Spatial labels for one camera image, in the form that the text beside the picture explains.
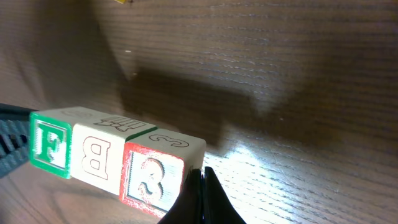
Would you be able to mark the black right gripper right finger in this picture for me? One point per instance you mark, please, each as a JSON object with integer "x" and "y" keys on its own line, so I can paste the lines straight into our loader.
{"x": 217, "y": 209}

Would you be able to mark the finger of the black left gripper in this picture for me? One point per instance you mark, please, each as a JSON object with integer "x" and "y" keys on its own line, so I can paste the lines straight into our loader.
{"x": 14, "y": 137}

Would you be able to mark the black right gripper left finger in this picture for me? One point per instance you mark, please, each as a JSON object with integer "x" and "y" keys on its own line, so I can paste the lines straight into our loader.
{"x": 187, "y": 207}

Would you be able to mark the green F wooden block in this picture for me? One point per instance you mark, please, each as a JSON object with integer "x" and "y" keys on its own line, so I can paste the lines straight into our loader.
{"x": 50, "y": 142}

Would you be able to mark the red 3 wooden block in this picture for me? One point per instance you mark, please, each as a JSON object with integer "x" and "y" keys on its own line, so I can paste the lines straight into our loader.
{"x": 155, "y": 166}

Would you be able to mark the plain yellowish wooden block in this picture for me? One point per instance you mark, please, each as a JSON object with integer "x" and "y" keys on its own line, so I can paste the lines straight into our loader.
{"x": 98, "y": 148}

